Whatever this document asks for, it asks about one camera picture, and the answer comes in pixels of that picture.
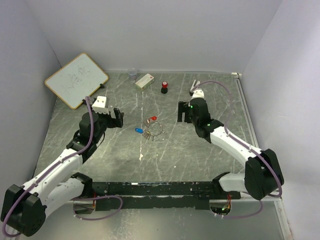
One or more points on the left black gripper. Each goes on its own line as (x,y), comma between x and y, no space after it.
(117,122)

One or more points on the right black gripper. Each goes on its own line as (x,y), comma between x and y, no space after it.
(183,107)

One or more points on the blue tagged key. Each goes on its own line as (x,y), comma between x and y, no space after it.
(139,130)

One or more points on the red tagged key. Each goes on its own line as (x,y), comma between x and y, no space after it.
(152,119)

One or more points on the large silver keyring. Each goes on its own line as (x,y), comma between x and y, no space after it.
(155,128)

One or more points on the silver keys bunch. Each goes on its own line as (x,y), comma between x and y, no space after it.
(148,136)

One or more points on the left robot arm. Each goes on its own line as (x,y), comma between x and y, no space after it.
(25,208)

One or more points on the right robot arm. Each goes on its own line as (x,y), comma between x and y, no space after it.
(262,173)

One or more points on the red black stamp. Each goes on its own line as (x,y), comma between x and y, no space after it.
(164,87)

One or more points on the white plastic clip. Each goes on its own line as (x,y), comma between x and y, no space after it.
(194,84)

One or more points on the white cardboard box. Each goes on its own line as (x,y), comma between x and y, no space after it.
(144,82)

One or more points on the clear plastic cup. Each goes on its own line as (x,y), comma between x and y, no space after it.
(133,73)

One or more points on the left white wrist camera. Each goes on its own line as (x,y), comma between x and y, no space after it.
(101,105)

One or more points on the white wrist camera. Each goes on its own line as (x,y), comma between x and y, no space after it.
(101,105)
(198,93)

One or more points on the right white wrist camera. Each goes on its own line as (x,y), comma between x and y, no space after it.
(198,93)

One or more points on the small whiteboard wooden frame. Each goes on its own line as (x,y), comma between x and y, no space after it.
(79,78)

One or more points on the white corner bracket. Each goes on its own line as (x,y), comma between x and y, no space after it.
(236,74)

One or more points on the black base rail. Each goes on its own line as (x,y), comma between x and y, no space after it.
(161,195)

